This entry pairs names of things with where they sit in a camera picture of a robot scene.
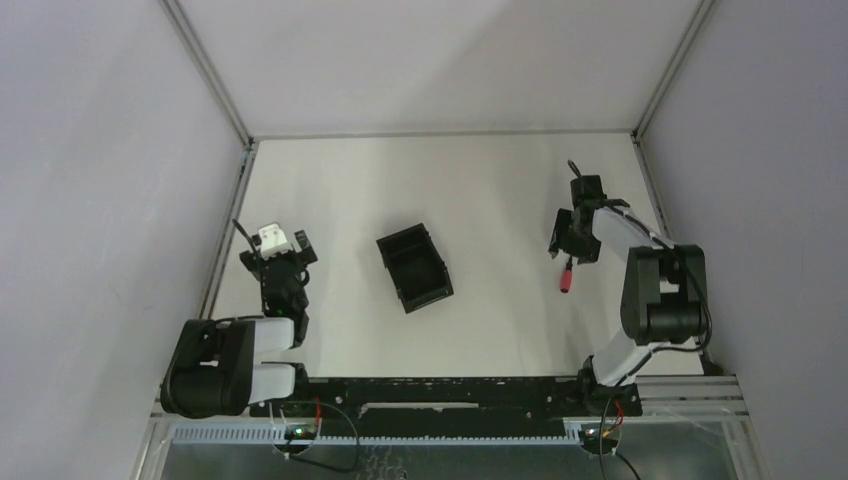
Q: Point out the red handled screwdriver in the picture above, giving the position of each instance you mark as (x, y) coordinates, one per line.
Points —
(566, 279)

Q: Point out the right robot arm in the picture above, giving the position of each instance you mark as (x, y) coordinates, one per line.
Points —
(663, 302)

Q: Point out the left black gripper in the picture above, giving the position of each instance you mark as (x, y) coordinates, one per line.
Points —
(279, 263)

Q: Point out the black plastic bin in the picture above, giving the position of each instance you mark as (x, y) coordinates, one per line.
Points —
(417, 270)

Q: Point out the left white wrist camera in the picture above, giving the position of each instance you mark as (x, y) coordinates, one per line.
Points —
(273, 241)

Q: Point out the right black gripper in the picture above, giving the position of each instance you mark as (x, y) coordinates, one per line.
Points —
(561, 240)

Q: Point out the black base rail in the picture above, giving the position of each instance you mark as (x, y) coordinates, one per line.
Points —
(418, 408)

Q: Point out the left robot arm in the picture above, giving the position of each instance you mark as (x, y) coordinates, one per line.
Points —
(216, 368)

